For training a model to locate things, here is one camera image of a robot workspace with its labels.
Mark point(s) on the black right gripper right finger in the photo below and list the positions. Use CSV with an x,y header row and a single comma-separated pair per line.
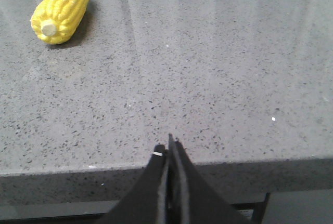
x,y
192,200

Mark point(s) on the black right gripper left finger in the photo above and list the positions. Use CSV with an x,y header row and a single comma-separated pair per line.
x,y
140,205

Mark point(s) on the yellow toy corn cob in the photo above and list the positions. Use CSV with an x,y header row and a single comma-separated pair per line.
x,y
55,21

